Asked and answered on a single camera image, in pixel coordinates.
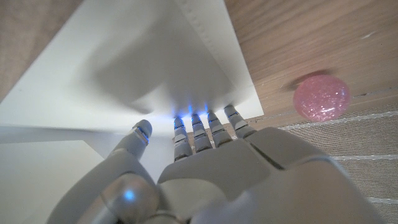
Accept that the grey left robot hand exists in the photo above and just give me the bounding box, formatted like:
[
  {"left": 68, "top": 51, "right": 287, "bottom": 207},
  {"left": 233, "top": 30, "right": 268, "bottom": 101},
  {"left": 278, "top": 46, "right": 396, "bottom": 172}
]
[{"left": 46, "top": 104, "right": 386, "bottom": 224}]

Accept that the cream paper file folder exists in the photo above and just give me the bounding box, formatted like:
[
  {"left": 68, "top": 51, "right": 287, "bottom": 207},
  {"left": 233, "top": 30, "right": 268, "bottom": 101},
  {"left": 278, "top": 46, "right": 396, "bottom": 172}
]
[{"left": 0, "top": 0, "right": 264, "bottom": 224}]

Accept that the small pink glitter ball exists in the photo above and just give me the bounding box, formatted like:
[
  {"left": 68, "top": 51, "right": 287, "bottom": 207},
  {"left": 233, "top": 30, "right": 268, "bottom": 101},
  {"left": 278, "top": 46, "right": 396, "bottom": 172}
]
[{"left": 293, "top": 74, "right": 351, "bottom": 122}]

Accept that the beige striped cloth backdrop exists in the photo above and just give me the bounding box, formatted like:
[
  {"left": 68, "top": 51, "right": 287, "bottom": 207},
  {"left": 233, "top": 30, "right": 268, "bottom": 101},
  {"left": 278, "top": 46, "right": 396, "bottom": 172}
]
[{"left": 261, "top": 102, "right": 398, "bottom": 224}]

